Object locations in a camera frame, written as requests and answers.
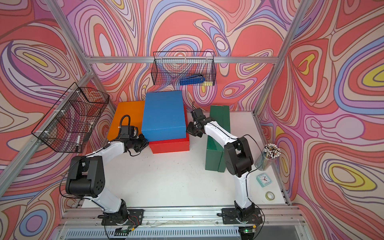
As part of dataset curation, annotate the yellow item in basket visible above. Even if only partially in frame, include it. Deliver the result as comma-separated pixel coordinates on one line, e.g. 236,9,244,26
201,82,214,87

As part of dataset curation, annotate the blue shoebox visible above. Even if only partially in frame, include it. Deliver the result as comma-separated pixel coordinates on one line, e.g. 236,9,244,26
142,91,187,142

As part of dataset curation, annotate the cup of pencils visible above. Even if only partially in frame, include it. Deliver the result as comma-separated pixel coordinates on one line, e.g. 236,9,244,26
255,143,281,171

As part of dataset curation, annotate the black wire basket left wall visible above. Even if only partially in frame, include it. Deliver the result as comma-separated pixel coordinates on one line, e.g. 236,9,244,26
32,83,110,154

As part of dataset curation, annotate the aluminium front rail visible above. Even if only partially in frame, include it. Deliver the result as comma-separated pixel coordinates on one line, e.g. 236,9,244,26
51,205,313,240

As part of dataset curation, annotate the green shoebox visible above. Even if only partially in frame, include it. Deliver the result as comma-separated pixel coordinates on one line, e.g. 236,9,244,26
205,106,231,173

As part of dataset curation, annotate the small teal clock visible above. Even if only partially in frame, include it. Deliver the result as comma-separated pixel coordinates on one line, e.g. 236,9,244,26
256,173,272,188

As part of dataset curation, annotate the black wire basket back wall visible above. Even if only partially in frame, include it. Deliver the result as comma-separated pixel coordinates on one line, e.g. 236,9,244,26
151,51,217,87

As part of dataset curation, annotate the marker pen in basket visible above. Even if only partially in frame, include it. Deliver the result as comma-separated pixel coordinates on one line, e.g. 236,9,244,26
75,135,81,152

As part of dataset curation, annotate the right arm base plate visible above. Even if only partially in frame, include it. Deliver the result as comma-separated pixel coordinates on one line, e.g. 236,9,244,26
217,208,263,226

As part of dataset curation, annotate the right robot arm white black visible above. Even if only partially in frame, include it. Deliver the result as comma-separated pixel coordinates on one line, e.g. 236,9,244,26
187,108,256,221

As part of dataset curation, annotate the orange shoebox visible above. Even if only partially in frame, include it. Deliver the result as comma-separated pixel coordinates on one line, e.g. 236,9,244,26
107,101,145,141

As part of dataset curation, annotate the blue tool in basket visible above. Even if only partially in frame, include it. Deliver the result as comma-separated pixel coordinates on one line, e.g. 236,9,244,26
179,74,206,86

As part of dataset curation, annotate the red shoebox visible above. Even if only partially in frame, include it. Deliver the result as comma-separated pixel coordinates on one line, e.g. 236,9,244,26
143,104,190,154

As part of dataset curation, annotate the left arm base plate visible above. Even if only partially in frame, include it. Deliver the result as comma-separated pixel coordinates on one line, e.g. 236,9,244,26
98,209,144,227

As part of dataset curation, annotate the black wire basket wall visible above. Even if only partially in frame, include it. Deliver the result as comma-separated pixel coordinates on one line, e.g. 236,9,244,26
151,51,217,87
32,83,110,154

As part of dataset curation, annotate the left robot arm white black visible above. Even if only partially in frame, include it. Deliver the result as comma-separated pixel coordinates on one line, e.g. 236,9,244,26
66,115,149,225

